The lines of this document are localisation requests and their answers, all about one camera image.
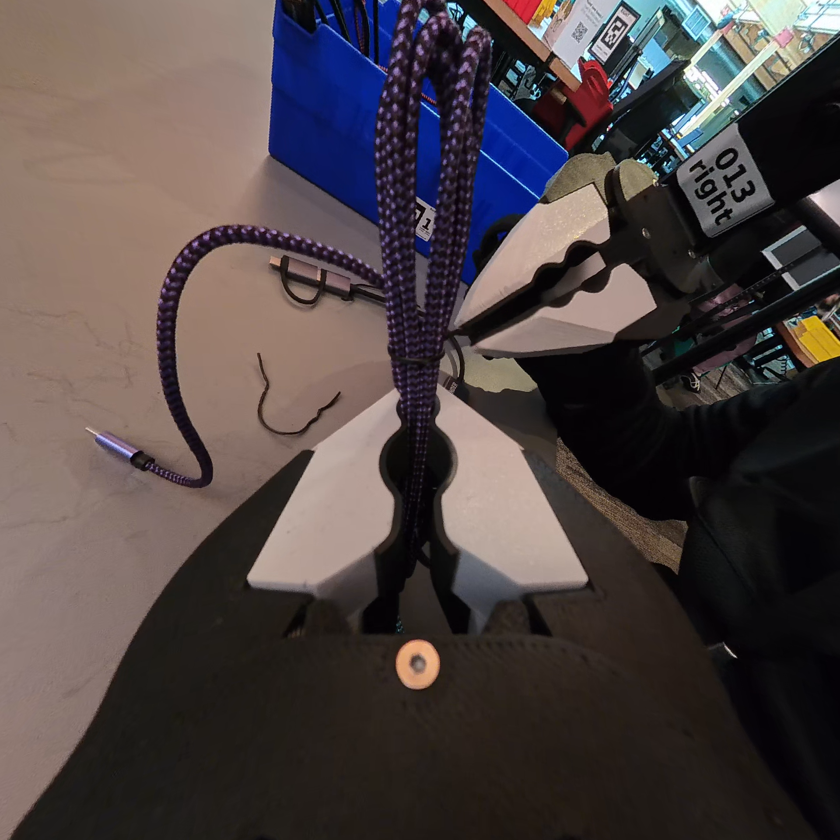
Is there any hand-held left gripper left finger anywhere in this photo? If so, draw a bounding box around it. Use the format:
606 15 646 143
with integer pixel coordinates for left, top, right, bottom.
247 387 404 634

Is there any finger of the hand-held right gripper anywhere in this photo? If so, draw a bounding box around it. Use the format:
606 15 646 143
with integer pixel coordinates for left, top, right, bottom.
469 252 659 361
451 182 618 336

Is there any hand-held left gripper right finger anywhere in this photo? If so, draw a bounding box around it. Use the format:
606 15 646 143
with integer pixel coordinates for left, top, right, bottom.
432 391 590 634

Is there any purple braided usb-c cable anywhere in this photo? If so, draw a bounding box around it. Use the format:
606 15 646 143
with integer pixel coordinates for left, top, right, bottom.
85 0 493 595

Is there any grey usb adapter hub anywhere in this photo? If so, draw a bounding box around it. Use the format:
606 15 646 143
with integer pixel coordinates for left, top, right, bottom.
268 255 472 403

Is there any person's right forearm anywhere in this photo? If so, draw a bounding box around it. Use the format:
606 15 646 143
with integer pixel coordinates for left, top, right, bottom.
676 361 840 519

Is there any person's right hand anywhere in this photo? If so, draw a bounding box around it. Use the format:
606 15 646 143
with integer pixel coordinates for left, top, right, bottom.
521 340 698 521

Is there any black thread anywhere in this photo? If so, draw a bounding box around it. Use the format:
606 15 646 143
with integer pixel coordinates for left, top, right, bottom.
256 353 342 437

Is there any red chair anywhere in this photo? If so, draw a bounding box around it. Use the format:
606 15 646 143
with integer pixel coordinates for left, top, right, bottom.
535 59 614 152

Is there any wooden table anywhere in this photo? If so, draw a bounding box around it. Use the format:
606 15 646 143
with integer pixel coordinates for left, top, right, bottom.
453 0 585 93

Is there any yellow plastic bin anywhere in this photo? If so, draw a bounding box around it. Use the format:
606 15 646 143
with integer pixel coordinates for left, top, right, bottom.
784 315 840 368

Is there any black and white tag sign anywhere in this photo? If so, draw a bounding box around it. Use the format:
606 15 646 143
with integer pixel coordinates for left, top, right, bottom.
587 0 643 64

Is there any white printed box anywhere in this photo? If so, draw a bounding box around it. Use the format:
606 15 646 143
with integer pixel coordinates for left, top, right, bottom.
543 0 595 56

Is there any blue plastic bin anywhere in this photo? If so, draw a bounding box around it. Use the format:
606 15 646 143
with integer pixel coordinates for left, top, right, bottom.
269 0 569 286

